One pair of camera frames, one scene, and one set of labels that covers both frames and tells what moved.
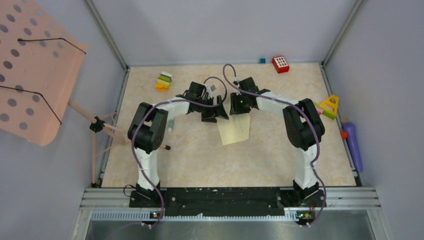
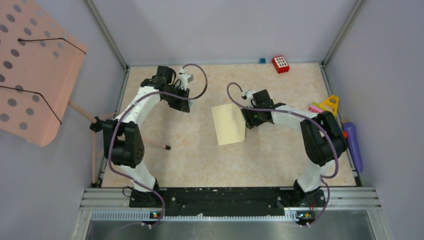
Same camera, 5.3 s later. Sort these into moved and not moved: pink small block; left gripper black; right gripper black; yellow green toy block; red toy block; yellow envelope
Moved: right gripper black; left gripper black
Not moved: red toy block; pink small block; yellow green toy block; yellow envelope
